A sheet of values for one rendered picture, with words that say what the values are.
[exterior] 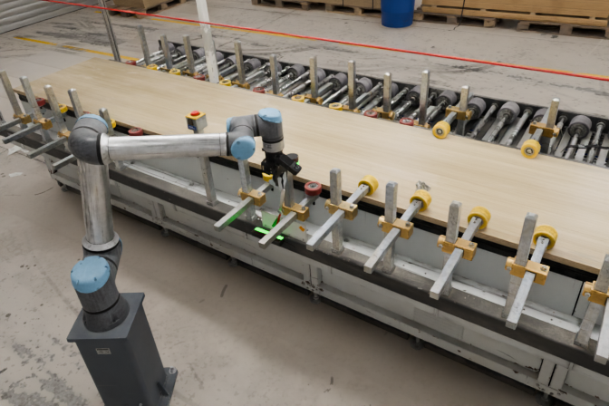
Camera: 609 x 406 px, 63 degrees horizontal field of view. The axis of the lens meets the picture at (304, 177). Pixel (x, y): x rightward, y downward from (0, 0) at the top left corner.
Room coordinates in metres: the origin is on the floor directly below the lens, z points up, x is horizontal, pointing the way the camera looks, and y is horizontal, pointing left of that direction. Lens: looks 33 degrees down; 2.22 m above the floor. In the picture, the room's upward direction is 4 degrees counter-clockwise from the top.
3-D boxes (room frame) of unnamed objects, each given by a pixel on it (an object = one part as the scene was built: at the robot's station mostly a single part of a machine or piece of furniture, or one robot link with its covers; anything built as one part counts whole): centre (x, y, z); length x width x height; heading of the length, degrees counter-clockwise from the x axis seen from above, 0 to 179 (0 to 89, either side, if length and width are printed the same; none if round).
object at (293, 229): (1.86, 0.12, 0.75); 0.26 x 0.01 x 0.10; 54
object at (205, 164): (2.16, 0.49, 0.93); 0.05 x 0.05 x 0.45; 54
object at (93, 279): (1.54, 0.90, 0.79); 0.17 x 0.15 x 0.18; 7
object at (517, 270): (1.27, -0.76, 0.95); 0.13 x 0.06 x 0.05; 54
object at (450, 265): (1.39, -0.55, 0.95); 0.50 x 0.04 x 0.04; 144
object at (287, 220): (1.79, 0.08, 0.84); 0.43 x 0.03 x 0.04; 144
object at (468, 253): (1.42, -0.55, 0.95); 0.13 x 0.06 x 0.05; 54
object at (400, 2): (7.46, -1.56, 0.36); 0.59 x 0.57 x 0.73; 146
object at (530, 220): (1.28, -0.74, 0.94); 0.03 x 0.03 x 0.48; 54
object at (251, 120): (1.77, 0.23, 1.32); 0.12 x 0.12 x 0.09; 7
